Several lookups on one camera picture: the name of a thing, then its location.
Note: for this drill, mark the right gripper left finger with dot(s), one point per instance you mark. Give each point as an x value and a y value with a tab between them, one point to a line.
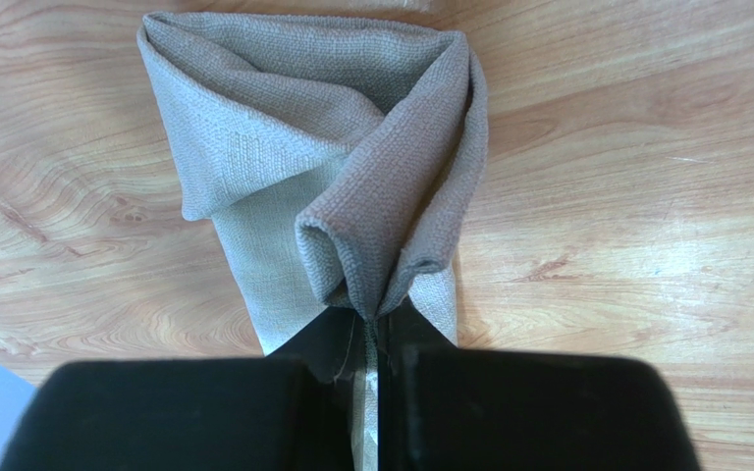
289	410

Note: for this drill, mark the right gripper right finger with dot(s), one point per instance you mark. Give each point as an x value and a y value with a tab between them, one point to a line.
442	407

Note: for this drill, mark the beige cloth napkin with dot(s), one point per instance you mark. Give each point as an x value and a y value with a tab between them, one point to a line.
336	158

